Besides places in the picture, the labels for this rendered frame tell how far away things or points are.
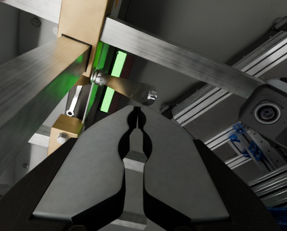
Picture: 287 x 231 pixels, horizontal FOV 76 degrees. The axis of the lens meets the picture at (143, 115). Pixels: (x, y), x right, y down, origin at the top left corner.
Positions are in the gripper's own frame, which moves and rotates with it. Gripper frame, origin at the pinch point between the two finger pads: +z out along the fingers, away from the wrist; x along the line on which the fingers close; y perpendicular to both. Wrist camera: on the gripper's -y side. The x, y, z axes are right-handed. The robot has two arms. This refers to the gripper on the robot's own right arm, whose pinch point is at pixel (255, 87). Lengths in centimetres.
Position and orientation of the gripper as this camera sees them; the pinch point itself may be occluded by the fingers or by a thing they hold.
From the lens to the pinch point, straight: 36.8
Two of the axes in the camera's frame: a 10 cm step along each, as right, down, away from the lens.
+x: 3.6, -7.9, -5.0
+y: 9.3, 3.1, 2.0
